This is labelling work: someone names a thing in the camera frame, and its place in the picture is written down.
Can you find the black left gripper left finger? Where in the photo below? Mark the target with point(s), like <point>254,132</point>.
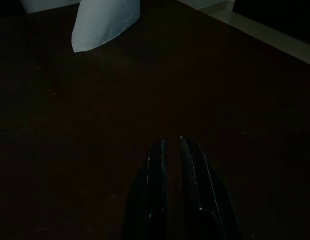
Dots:
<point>147,200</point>

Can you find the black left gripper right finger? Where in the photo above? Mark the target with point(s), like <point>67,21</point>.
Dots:
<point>209,200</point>

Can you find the white ceramic bowl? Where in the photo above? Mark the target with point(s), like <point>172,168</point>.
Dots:
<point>104,25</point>

